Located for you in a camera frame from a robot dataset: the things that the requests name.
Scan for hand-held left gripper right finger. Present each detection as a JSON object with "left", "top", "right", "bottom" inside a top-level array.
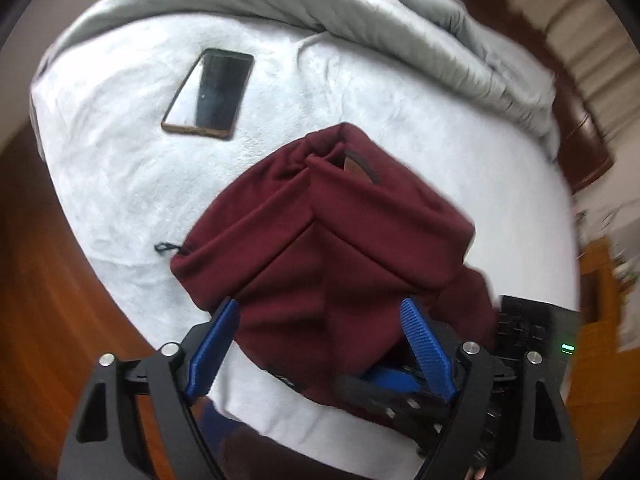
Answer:
[{"left": 399, "top": 297, "right": 584, "bottom": 480}]

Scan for black smartphone brown case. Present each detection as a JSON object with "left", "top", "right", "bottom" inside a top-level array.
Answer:
[{"left": 161, "top": 48, "right": 255, "bottom": 140}]

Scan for beige curtain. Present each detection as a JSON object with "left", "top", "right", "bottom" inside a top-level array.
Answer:
[{"left": 495, "top": 0, "right": 640, "bottom": 171}]

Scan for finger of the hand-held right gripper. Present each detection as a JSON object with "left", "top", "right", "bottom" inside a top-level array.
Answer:
[
  {"left": 372, "top": 394, "right": 453, "bottom": 460},
  {"left": 333, "top": 366, "right": 432, "bottom": 413}
]

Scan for white fleece blanket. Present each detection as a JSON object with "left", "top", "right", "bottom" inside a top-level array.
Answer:
[{"left": 29, "top": 24, "right": 582, "bottom": 477}]

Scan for dark wooden bed frame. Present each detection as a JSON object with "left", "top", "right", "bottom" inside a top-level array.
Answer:
[{"left": 444, "top": 0, "right": 616, "bottom": 196}]

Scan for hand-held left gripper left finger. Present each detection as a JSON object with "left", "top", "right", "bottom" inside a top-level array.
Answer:
[{"left": 57, "top": 297, "right": 241, "bottom": 480}]

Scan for grey duvet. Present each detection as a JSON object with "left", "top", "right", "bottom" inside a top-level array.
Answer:
[{"left": 37, "top": 0, "right": 562, "bottom": 162}]

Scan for maroon pants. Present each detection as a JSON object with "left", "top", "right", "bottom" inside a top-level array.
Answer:
[{"left": 154, "top": 121, "right": 500, "bottom": 423}]

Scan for light wooden cabinet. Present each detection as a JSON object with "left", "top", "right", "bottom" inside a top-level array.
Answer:
[{"left": 567, "top": 237, "right": 640, "bottom": 413}]

